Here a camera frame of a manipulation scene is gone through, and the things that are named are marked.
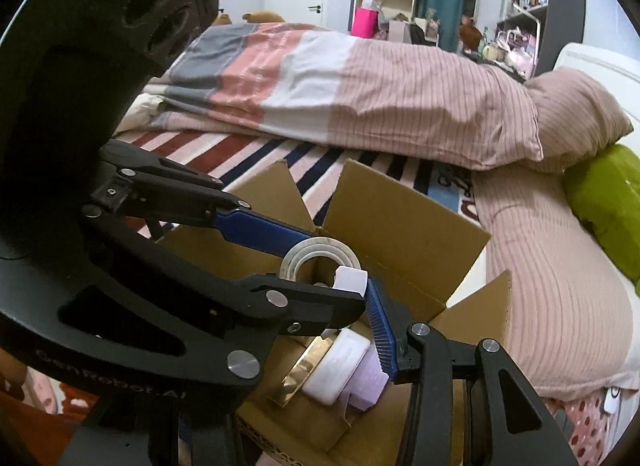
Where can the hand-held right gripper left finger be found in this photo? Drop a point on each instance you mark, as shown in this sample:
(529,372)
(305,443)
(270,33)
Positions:
(210,433)

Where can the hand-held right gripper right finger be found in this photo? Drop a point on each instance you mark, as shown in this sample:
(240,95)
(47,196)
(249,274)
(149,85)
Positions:
(382,341)

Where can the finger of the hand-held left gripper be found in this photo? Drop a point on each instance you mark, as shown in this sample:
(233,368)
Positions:
(265,231)
(300,303)

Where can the light purple box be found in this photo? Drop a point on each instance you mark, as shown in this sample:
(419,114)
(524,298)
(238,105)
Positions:
(367,388)

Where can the white earbuds case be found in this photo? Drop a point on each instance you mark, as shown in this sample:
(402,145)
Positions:
(335,366)

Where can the small pale lilac container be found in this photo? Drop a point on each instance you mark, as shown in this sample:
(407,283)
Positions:
(350,280)

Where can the clear tape roll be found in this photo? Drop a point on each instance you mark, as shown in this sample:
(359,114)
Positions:
(330,247)

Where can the gold slim box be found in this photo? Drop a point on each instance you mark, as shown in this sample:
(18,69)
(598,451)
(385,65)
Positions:
(300,376)

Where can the brown cardboard box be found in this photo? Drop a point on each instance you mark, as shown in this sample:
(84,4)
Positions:
(400,226)

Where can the cream fleece blanket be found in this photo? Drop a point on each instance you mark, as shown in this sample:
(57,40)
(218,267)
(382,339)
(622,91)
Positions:
(137,115)

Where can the striped pink grey duvet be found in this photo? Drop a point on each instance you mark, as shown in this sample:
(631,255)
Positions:
(350,95)

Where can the pink striped pillow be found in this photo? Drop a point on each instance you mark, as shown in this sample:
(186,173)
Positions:
(575,115)
(550,271)

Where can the polka dot bed sheet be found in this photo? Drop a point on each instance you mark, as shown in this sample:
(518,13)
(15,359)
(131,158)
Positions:
(585,426)

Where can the pink bag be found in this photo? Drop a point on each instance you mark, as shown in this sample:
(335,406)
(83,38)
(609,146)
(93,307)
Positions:
(365,21)

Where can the beige paper bag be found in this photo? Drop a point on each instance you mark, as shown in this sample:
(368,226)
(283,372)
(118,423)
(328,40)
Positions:
(400,28)

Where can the black clothing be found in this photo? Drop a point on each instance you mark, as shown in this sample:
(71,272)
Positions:
(417,33)

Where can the green plush toy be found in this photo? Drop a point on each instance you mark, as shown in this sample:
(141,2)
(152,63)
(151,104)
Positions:
(605,196)

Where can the dark brown plush toy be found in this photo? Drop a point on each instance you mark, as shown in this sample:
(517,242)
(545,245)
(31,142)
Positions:
(470,33)

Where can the white mug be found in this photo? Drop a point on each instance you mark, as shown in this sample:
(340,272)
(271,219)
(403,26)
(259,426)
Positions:
(490,51)

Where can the pink toy set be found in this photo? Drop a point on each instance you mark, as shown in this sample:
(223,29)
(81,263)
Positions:
(517,48)

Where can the white bed headboard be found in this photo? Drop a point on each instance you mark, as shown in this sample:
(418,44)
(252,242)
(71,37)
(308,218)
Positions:
(600,65)

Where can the dark tall bookshelf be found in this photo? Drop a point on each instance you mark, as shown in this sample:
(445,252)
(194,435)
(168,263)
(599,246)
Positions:
(565,5)

